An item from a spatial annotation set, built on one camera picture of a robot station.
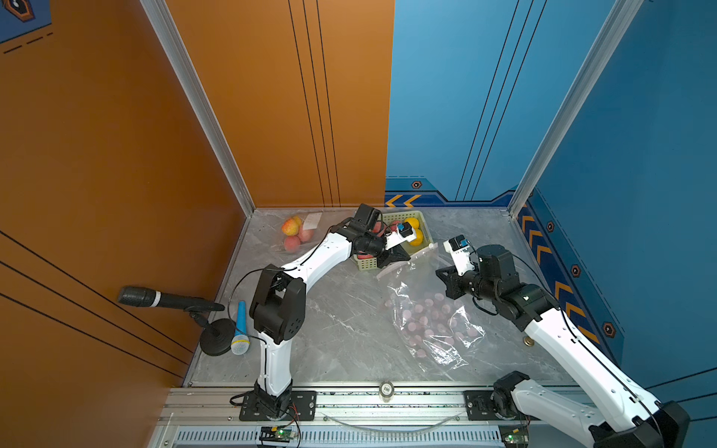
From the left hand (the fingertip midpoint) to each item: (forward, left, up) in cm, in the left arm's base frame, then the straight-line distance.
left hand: (408, 252), depth 85 cm
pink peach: (+15, +36, -11) cm, 41 cm away
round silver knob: (-36, +7, -11) cm, 38 cm away
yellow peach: (+16, +41, -7) cm, 44 cm away
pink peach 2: (+12, +41, -12) cm, 44 cm away
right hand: (-9, -7, +4) cm, 13 cm away
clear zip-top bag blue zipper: (+17, +40, -12) cm, 45 cm away
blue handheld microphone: (-24, +48, -12) cm, 55 cm away
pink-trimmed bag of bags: (-20, -6, -7) cm, 22 cm away
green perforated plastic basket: (+24, +4, -13) cm, 27 cm away
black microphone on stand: (-21, +57, -14) cm, 63 cm away
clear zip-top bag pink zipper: (-7, -2, 0) cm, 7 cm away
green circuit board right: (-44, -26, -19) cm, 54 cm away
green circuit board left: (-45, +35, -18) cm, 60 cm away
